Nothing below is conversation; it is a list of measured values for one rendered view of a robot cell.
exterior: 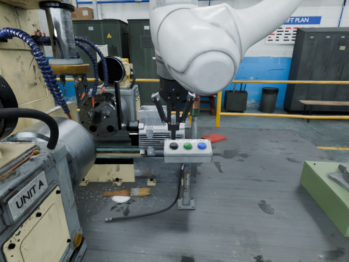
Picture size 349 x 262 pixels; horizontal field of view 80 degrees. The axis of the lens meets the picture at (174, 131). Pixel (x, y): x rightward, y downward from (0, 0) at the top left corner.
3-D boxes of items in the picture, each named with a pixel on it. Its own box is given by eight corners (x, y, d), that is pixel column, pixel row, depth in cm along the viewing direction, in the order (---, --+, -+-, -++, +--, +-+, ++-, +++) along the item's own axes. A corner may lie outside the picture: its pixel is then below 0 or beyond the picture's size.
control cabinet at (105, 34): (79, 126, 432) (62, 18, 365) (90, 119, 478) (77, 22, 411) (127, 128, 422) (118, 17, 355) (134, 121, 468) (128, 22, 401)
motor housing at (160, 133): (139, 162, 94) (137, 121, 87) (145, 145, 112) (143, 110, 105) (184, 161, 94) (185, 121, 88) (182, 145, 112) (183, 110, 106)
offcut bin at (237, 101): (242, 109, 569) (246, 78, 542) (246, 114, 526) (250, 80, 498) (223, 108, 574) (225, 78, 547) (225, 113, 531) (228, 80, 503)
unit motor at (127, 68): (101, 120, 146) (93, 56, 132) (113, 108, 177) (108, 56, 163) (137, 120, 146) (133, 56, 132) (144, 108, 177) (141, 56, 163)
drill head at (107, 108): (75, 143, 115) (67, 98, 107) (100, 121, 154) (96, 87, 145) (121, 143, 115) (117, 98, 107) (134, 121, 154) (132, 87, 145)
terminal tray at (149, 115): (139, 127, 93) (138, 110, 90) (142, 119, 103) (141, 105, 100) (166, 126, 93) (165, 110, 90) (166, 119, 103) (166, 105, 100)
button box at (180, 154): (163, 162, 76) (163, 153, 72) (164, 148, 81) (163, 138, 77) (211, 162, 76) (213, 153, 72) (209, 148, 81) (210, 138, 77)
